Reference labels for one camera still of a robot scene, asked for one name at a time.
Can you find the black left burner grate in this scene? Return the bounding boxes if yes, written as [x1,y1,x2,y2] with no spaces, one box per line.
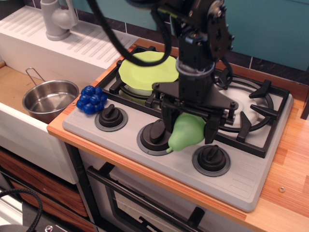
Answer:
[97,59,161,118]

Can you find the blue toy blueberry cluster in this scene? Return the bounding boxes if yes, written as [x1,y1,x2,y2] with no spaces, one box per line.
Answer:
[76,86,107,115]

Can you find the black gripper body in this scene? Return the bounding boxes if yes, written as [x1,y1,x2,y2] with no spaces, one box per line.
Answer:
[152,58,238,126]

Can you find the stainless steel pot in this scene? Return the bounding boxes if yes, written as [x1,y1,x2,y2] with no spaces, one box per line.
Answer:
[22,75,79,124]

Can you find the grey toy faucet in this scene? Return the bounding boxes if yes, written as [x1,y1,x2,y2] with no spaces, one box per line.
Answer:
[40,0,78,41]

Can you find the green toy pear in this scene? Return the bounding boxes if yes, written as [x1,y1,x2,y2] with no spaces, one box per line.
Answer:
[166,113,205,153]

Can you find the white toy sink unit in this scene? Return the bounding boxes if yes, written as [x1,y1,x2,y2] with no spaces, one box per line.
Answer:
[0,6,120,184]

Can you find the black middle stove knob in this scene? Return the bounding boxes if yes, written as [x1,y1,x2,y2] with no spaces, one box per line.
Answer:
[137,119,174,156]

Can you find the light green plate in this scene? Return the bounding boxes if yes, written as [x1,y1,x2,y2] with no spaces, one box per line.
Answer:
[118,56,179,91]

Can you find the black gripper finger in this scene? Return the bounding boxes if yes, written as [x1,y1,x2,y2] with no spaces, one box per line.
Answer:
[161,102,180,134]
[204,114,225,145]

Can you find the black left stove knob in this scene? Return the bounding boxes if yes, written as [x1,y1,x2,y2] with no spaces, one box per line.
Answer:
[95,104,128,132]

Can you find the black stove knob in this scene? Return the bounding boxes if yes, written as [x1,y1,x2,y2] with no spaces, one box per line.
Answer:
[137,119,174,156]
[95,104,128,132]
[192,145,231,177]

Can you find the black burner grate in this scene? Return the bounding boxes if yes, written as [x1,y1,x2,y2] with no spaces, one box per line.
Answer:
[214,76,289,158]
[97,59,161,118]

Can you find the wooden drawer front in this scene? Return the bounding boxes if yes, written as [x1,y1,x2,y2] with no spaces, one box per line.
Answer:
[0,148,95,232]

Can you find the black right burner grate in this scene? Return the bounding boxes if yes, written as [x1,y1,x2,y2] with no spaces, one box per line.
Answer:
[214,76,289,158]

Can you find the black right stove knob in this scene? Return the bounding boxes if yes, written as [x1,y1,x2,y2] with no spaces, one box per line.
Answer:
[192,145,231,177]

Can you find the black oven door handle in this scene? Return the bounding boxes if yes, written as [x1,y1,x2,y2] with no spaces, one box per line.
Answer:
[86,163,205,232]

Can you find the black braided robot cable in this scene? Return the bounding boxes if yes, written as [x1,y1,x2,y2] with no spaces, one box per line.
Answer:
[86,0,172,67]

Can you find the grey toy stove top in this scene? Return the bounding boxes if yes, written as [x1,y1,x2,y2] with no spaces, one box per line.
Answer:
[62,92,294,212]

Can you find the toy oven door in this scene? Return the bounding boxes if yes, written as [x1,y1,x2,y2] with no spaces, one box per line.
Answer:
[80,151,250,232]

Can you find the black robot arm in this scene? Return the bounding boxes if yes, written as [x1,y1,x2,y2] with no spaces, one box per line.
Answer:
[130,0,237,144]

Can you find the black cable at bottom left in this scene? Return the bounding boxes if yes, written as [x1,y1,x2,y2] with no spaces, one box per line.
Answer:
[0,188,43,232]

